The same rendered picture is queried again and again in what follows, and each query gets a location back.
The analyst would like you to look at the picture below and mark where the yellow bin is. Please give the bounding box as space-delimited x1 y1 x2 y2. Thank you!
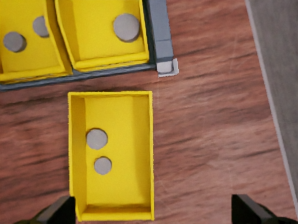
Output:
68 91 154 222
0 0 72 84
55 0 149 72

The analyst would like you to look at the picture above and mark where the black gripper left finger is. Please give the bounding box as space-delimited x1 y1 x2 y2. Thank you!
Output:
13 196 76 224

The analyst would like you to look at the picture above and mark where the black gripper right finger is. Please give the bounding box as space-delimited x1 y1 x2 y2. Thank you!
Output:
231 194 298 224

